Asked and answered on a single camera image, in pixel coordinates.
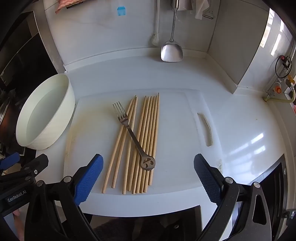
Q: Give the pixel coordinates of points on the blue silicone brush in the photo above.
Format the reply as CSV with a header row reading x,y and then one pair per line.
x,y
121,11

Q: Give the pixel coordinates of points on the metal spatula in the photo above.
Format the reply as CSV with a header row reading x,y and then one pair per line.
x,y
171,52

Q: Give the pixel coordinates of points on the grey gas valve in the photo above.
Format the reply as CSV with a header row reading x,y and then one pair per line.
x,y
276,89

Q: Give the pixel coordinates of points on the metal fork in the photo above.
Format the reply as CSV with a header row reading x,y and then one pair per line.
x,y
133,139

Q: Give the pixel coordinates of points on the metal peeler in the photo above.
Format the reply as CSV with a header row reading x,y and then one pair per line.
x,y
209,15

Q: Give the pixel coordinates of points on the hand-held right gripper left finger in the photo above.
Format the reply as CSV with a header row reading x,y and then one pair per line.
x,y
89,178

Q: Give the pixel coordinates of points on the white cloth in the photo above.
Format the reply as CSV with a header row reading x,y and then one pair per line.
x,y
200,11

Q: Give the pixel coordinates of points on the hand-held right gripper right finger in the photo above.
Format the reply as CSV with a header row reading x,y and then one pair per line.
x,y
208,178

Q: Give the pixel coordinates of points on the pink striped cloth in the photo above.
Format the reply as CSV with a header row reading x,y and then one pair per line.
x,y
63,5

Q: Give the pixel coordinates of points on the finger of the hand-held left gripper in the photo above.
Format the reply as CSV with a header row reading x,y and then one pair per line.
x,y
37,163
9,161

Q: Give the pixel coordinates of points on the bunch of wooden chopsticks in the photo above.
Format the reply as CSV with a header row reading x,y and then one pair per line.
x,y
148,129

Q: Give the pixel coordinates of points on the white plastic cutting board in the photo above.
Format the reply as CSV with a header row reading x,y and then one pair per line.
x,y
175,129

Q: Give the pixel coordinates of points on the white plastic bowl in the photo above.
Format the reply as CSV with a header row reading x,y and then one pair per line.
x,y
57,129

